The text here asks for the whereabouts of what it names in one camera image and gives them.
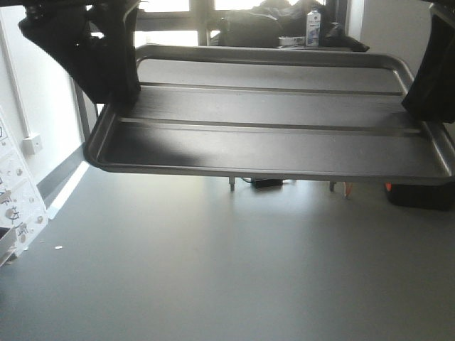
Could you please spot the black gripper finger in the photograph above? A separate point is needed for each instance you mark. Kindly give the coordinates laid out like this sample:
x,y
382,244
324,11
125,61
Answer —
x,y
431,95
92,40

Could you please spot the silver metal tray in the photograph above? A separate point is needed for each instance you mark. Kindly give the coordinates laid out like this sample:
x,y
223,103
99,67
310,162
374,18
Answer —
x,y
271,113

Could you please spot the black box on floor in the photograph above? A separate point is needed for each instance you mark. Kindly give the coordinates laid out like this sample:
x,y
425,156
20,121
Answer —
x,y
431,197

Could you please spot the clear plastic bottle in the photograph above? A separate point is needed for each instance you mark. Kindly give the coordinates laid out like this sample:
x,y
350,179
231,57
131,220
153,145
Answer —
x,y
313,27

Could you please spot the white patterned board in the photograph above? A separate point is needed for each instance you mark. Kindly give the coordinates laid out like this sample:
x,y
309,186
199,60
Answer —
x,y
23,211

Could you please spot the white wall socket box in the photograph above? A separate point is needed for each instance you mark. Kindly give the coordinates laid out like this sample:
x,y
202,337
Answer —
x,y
32,144

